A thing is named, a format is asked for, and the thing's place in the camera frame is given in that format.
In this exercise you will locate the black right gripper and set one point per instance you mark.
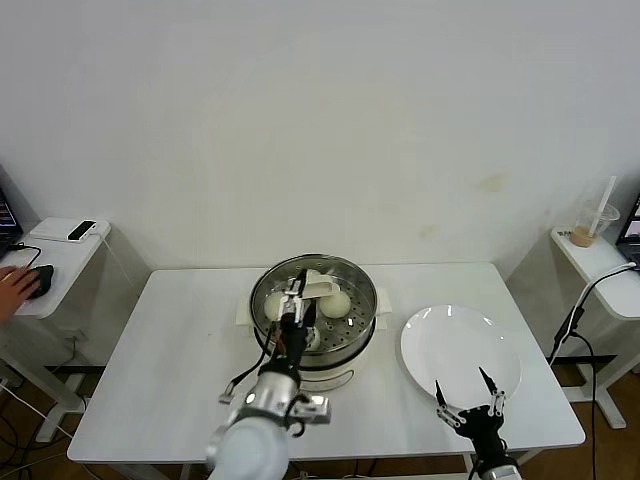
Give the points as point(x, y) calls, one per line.
point(482, 430)

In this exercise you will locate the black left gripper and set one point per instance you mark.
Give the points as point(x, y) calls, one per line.
point(290, 345)

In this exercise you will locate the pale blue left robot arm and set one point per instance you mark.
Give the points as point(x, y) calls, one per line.
point(250, 450)

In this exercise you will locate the perforated steel steamer basket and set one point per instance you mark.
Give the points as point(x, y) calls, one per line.
point(355, 320)

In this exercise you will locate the bare person hand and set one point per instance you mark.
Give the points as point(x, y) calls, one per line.
point(17, 290)

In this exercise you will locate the white round plate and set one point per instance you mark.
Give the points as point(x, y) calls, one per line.
point(460, 350)

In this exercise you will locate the cream electric cooker pot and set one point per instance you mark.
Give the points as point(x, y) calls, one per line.
point(330, 375)

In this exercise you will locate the clear plastic drink cup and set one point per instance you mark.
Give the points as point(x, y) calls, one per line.
point(590, 225)

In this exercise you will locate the black laptop beside cup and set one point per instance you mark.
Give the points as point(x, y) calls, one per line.
point(631, 235)

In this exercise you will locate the small black flat device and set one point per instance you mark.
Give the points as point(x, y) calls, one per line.
point(82, 230)

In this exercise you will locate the white drinking straw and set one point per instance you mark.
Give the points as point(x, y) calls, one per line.
point(605, 200)

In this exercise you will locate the white side desk with mouse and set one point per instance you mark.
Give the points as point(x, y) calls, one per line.
point(65, 280)

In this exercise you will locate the black computer mouse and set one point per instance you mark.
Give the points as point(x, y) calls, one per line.
point(46, 277)

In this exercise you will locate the flat white box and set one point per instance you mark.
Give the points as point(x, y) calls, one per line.
point(50, 229)

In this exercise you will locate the black laptop beside mouse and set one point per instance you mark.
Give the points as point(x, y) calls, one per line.
point(7, 215)

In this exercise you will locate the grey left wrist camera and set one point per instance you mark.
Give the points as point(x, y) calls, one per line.
point(315, 407)

